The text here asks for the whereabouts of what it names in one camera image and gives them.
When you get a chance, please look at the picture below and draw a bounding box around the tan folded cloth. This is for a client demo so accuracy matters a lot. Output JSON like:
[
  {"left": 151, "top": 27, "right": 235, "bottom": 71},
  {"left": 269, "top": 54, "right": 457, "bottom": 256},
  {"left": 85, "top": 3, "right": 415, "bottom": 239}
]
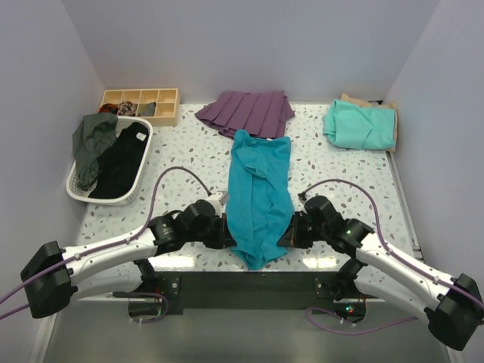
[{"left": 337, "top": 93, "right": 398, "bottom": 152}]

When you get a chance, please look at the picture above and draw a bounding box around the wooden compartment organizer box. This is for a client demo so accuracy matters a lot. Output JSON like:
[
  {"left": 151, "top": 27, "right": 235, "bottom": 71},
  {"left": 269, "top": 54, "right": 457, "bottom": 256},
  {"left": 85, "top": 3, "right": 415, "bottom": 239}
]
[{"left": 98, "top": 88, "right": 181, "bottom": 127}]

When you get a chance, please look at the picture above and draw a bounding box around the purple pleated skirt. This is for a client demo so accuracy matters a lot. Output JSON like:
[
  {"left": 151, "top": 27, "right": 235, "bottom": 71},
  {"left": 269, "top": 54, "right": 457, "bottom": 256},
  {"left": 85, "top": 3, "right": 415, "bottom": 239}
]
[{"left": 195, "top": 91, "right": 295, "bottom": 139}]

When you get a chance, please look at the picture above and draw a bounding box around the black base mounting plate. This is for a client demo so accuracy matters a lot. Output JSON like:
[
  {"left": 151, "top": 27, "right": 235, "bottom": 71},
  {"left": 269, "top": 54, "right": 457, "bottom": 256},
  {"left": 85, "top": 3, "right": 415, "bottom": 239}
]
[{"left": 135, "top": 271, "right": 361, "bottom": 315}]

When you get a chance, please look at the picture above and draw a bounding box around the patterned brown fabric roll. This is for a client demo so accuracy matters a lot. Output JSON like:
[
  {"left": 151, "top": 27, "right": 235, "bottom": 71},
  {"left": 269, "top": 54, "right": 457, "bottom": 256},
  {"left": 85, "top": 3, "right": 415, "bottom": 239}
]
[{"left": 117, "top": 101, "right": 138, "bottom": 116}]

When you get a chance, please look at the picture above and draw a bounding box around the mint green folded shirt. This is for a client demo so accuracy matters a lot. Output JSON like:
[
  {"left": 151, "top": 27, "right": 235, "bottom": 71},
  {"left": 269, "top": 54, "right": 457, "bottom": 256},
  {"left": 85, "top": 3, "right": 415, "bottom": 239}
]
[{"left": 323, "top": 99, "right": 396, "bottom": 150}]

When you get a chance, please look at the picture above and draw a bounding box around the white laundry basket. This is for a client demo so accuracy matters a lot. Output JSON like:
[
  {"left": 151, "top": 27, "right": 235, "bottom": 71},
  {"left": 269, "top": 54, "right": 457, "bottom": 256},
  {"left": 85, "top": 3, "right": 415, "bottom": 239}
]
[{"left": 65, "top": 116, "right": 154, "bottom": 206}]

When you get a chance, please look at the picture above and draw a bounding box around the red black fabric roll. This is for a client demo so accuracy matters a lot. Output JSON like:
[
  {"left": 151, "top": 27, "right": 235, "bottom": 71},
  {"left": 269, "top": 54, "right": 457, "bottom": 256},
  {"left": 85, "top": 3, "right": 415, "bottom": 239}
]
[{"left": 98, "top": 103, "right": 119, "bottom": 115}]

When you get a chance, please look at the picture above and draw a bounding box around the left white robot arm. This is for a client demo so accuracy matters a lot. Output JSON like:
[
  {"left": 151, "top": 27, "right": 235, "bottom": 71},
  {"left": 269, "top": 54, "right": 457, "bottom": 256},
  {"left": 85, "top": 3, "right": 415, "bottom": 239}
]
[{"left": 20, "top": 197, "right": 234, "bottom": 318}]

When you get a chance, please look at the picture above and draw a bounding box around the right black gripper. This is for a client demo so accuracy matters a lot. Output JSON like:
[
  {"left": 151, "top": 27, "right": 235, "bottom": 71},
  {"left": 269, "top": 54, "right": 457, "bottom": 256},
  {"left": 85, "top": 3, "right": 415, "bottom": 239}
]
[{"left": 277, "top": 211, "right": 328, "bottom": 250}]

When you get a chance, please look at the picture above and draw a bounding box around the dark grey fabric roll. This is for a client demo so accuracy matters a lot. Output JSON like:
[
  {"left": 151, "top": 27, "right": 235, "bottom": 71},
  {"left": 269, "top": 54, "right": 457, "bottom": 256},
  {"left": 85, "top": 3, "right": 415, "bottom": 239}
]
[{"left": 137, "top": 102, "right": 157, "bottom": 117}]

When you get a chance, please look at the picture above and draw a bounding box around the black garment in basket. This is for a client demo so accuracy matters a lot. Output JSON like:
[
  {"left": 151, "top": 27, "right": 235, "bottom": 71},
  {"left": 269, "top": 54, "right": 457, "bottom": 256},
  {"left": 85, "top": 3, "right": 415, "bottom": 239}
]
[{"left": 89, "top": 122, "right": 149, "bottom": 200}]

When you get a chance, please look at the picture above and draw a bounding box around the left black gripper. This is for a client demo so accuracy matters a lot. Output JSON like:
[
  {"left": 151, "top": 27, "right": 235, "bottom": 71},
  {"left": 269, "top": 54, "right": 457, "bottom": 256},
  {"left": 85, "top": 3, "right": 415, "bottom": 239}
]
[{"left": 185, "top": 213, "right": 235, "bottom": 250}]

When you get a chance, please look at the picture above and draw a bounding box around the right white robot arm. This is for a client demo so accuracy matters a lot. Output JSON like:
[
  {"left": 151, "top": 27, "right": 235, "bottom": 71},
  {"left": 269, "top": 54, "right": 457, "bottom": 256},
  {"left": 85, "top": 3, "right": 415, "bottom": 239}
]
[{"left": 278, "top": 196, "right": 483, "bottom": 351}]

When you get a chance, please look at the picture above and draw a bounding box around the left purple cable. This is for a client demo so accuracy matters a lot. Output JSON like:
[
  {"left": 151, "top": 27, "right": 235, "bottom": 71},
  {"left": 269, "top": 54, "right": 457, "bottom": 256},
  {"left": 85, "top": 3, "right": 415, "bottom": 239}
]
[{"left": 0, "top": 166, "right": 213, "bottom": 321}]

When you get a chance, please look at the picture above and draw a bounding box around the teal t shirt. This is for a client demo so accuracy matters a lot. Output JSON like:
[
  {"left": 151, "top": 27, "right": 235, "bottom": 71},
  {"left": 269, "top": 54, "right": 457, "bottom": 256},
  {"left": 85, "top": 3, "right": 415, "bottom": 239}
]
[{"left": 225, "top": 130, "right": 294, "bottom": 270}]

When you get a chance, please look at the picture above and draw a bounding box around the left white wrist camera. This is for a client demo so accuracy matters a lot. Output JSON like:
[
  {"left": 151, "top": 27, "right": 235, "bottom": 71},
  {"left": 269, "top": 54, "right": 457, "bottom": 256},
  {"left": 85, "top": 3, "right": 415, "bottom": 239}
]
[{"left": 205, "top": 191, "right": 229, "bottom": 216}]

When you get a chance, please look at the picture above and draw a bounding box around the dark green garment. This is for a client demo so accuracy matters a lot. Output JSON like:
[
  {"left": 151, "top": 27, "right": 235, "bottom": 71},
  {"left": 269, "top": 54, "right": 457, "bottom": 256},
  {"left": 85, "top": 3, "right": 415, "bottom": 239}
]
[{"left": 72, "top": 113, "right": 118, "bottom": 191}]

